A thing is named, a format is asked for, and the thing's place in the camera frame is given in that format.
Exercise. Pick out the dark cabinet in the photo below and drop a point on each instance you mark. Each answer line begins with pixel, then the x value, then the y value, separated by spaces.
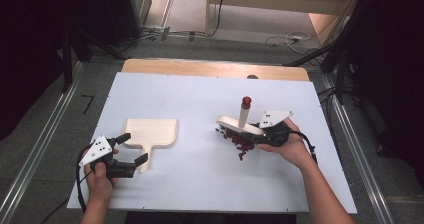
pixel 123 10

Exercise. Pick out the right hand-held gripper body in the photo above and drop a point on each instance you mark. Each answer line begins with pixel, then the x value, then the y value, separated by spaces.
pixel 275 119

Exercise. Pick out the black metal stand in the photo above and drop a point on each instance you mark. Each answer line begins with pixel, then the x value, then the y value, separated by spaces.
pixel 67 60
pixel 340 70

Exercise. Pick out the beige cabinet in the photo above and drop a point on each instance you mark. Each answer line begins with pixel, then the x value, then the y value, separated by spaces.
pixel 283 0

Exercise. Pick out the person's left hand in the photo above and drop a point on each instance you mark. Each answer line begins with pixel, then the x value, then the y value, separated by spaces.
pixel 98 185

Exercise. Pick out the person's right hand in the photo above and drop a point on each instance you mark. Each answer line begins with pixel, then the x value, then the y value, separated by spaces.
pixel 296 150

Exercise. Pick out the cream plastic dustpan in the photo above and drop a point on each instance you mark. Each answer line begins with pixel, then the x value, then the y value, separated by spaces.
pixel 151 132

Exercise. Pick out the black curtain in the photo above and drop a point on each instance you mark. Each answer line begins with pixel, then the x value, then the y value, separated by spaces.
pixel 393 67
pixel 26 50

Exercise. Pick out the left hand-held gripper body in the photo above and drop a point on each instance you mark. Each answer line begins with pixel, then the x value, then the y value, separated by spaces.
pixel 98 149

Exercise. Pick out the pile of red beans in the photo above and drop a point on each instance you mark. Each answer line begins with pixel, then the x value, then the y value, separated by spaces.
pixel 241 144

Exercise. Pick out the wooden table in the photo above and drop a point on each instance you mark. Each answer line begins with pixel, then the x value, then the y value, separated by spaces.
pixel 200 69

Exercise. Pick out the metal floor rail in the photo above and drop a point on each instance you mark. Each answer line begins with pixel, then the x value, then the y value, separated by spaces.
pixel 360 150
pixel 36 150

